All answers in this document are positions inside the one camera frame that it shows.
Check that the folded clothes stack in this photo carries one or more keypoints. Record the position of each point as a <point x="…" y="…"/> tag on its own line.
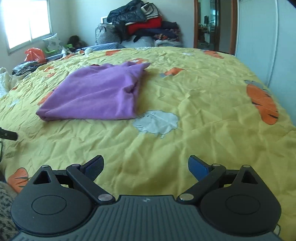
<point x="168" y="35"/>

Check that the brown wooden door frame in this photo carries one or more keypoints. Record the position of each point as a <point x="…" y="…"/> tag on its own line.
<point x="216" y="26"/>

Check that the orange plastic bag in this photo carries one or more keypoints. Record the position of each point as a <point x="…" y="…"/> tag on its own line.
<point x="35" y="54"/>

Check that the purple sweater red collar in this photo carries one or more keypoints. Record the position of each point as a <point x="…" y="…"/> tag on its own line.
<point x="96" y="92"/>

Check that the white quilted blanket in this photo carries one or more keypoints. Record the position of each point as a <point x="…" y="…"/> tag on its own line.
<point x="7" y="81"/>

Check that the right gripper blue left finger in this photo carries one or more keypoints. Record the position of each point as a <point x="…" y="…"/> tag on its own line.
<point x="90" y="169"/>

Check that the white wardrobe door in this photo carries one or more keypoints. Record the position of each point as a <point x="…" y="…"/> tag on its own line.
<point x="266" y="44"/>

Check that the houndstooth checkered bag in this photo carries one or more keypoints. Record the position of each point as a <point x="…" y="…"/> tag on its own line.
<point x="106" y="33"/>

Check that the white round plush ball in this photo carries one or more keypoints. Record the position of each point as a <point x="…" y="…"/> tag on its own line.
<point x="88" y="50"/>

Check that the bright window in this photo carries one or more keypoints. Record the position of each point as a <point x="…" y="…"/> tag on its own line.
<point x="25" y="22"/>

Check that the green plastic stool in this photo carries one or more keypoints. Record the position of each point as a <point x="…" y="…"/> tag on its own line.
<point x="57" y="52"/>

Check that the blue knitted blanket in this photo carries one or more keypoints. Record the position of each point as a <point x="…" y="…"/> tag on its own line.
<point x="108" y="46"/>

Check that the dark quilted jacket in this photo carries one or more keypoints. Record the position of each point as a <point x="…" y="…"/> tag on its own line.
<point x="129" y="13"/>

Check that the red folded garment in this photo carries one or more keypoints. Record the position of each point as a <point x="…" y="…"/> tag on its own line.
<point x="149" y="24"/>

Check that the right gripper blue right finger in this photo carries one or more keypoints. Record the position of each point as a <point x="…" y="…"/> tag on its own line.
<point x="200" y="169"/>

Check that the white floral pillow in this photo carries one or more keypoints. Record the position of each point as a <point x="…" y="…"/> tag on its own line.
<point x="53" y="43"/>

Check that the yellow carrot print bedspread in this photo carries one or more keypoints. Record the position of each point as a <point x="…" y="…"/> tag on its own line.
<point x="190" y="103"/>

